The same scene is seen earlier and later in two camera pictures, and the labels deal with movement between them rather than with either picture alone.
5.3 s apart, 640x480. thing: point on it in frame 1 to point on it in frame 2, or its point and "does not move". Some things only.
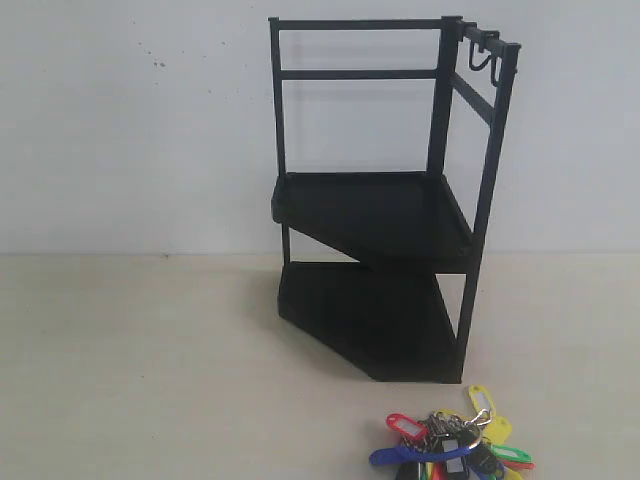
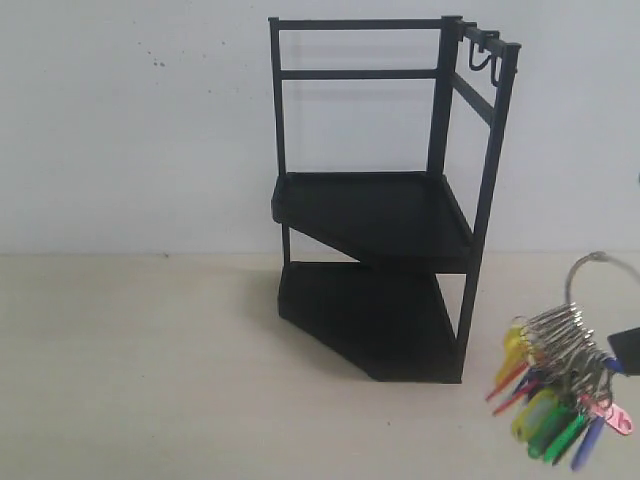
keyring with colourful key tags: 446,445 to 554,376
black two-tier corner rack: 392,132 does not move
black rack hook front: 495,52 does not move
